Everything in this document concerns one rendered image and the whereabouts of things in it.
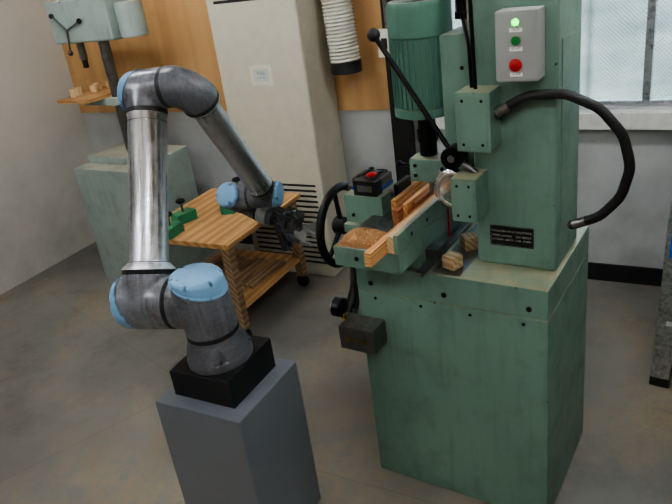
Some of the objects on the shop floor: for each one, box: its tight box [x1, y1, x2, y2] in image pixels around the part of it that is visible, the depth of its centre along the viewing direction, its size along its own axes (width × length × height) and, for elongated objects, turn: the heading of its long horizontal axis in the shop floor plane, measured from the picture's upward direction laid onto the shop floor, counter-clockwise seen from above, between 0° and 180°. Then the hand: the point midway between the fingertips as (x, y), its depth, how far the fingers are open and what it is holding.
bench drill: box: [44, 0, 211, 280], centre depth 383 cm, size 48×62×158 cm
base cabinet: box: [358, 252, 588, 504], centre depth 221 cm, size 45×58×71 cm
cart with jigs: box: [168, 177, 310, 335], centre depth 342 cm, size 66×57×64 cm
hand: (316, 242), depth 242 cm, fingers open, 6 cm apart
